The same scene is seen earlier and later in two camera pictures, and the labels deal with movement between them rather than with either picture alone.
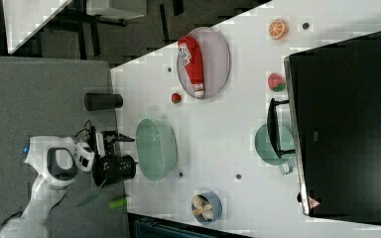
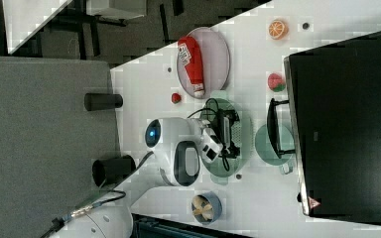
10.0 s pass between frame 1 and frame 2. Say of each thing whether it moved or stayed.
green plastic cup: stayed
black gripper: moved
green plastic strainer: moved
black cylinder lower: stayed
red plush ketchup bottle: stayed
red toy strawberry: stayed
